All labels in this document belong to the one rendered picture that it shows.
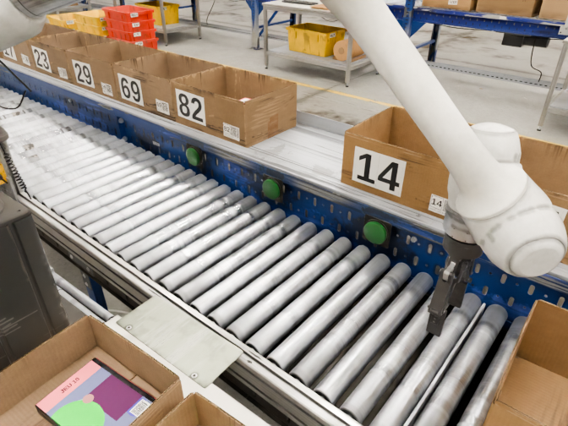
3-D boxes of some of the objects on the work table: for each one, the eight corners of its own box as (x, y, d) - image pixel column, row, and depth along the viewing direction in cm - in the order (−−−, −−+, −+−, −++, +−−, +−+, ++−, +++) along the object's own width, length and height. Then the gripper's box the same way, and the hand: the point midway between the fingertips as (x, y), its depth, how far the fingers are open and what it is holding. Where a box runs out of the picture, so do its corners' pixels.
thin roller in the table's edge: (46, 279, 123) (43, 274, 122) (106, 326, 109) (105, 320, 108) (38, 283, 122) (36, 277, 121) (100, 330, 107) (97, 324, 106)
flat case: (101, 465, 77) (99, 460, 76) (35, 409, 86) (34, 404, 85) (161, 405, 86) (159, 400, 86) (96, 361, 95) (95, 356, 94)
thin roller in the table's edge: (54, 275, 125) (52, 269, 124) (116, 319, 110) (114, 314, 109) (47, 278, 123) (46, 273, 122) (109, 324, 109) (107, 319, 108)
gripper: (469, 202, 95) (448, 283, 107) (421, 253, 80) (403, 341, 92) (506, 214, 91) (480, 297, 103) (462, 270, 76) (438, 360, 88)
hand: (445, 311), depth 96 cm, fingers open, 10 cm apart
